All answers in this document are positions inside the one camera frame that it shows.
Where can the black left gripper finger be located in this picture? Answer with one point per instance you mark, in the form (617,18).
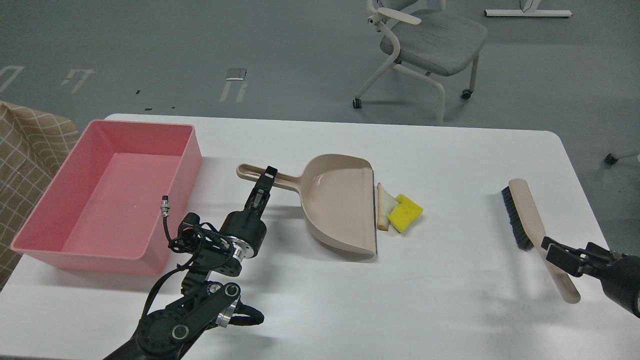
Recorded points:
(260,194)

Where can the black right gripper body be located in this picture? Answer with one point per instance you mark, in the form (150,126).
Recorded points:
(620,282)

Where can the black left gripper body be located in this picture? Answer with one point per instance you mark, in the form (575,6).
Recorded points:
(246,226)

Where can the beige hand brush black bristles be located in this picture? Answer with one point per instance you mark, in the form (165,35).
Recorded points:
(529,231)

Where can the beige plastic dustpan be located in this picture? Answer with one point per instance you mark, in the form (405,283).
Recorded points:
(338,200)

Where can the slice of toast bread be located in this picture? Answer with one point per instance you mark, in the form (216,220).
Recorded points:
(385,205)

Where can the yellow sponge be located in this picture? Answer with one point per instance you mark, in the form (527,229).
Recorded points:
(403,215)

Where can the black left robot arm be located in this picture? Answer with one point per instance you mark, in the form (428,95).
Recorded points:
(170,332)

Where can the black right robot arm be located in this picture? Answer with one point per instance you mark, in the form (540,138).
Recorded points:
(618,273)

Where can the pink plastic bin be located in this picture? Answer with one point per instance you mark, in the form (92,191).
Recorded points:
(102,210)

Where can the chair caster at right edge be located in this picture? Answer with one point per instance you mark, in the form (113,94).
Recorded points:
(613,157)

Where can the silver floor outlet plate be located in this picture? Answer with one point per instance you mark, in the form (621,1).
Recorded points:
(236,74)

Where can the beige checkered cloth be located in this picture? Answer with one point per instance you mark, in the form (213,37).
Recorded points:
(33,146)

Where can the grey white office chair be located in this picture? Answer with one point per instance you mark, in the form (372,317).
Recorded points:
(423,43)

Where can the white table leg base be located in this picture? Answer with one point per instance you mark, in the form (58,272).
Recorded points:
(528,9)

